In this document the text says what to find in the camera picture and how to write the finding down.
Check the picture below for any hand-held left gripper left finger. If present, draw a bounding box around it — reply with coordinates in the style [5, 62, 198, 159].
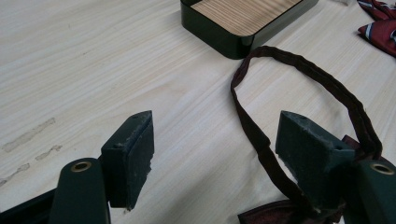
[100, 109, 155, 211]

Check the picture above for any black rack with wooden base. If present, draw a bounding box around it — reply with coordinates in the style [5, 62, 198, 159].
[179, 0, 320, 61]

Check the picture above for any dark red bow tie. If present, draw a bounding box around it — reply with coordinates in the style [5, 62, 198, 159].
[230, 45, 384, 224]

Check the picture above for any red striped tie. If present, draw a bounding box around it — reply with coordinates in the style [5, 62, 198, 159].
[356, 0, 396, 59]

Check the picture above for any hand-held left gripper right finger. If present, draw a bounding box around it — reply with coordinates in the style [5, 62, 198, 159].
[275, 109, 357, 216]

